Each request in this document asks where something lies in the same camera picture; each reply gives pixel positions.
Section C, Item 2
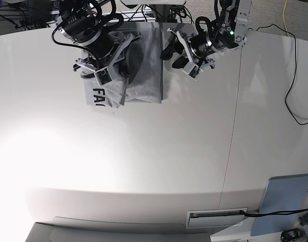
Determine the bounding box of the black cable on table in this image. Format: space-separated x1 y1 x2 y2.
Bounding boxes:
254 24 308 126

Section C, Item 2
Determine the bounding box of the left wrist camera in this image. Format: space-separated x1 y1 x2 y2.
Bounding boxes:
183 62 202 80

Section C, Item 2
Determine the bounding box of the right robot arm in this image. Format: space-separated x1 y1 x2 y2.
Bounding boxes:
54 1 141 85

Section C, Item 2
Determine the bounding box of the grey T-shirt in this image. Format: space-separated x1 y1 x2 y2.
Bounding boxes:
81 22 163 108

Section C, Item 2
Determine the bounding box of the yellow cable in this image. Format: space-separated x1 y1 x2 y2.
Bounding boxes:
282 0 290 35

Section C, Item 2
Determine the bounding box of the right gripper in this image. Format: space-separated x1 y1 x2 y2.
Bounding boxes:
73 32 141 83

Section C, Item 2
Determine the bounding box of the white cable slot tray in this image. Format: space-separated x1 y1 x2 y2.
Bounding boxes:
186 208 248 229

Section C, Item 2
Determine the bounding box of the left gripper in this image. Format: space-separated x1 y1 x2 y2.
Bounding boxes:
160 28 215 71

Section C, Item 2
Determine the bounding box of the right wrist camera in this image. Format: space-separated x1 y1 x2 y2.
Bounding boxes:
94 67 114 86

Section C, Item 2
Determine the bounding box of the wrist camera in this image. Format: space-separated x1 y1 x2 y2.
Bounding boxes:
94 67 114 86
183 62 202 80

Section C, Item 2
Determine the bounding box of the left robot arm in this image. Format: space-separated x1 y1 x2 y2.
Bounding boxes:
160 1 252 79

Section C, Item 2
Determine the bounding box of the black cable at slot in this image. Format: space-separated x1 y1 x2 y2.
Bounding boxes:
240 207 308 218

